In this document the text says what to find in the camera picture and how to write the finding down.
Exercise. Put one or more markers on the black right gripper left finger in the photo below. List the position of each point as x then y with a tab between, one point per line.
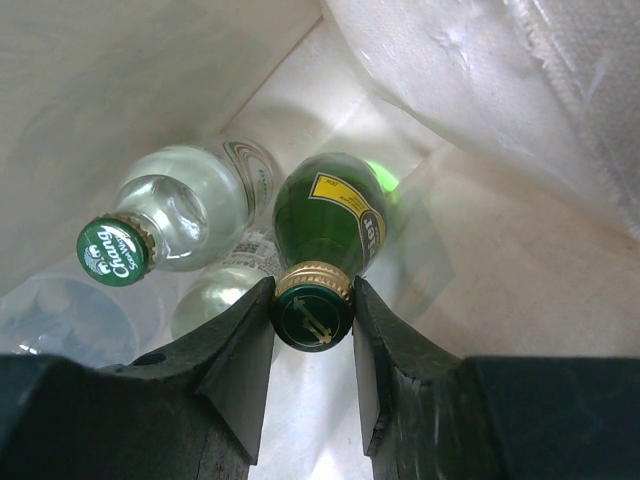
192	409

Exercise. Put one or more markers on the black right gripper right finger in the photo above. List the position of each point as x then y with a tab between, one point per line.
426	414

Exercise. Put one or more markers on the green glass bottle yellow label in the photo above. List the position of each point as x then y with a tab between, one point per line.
330	223

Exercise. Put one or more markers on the clear bottle green cap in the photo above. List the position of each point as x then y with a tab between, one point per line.
221	284
179	209

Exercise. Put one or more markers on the clear bottle blue cap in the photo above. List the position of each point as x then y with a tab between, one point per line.
69	318

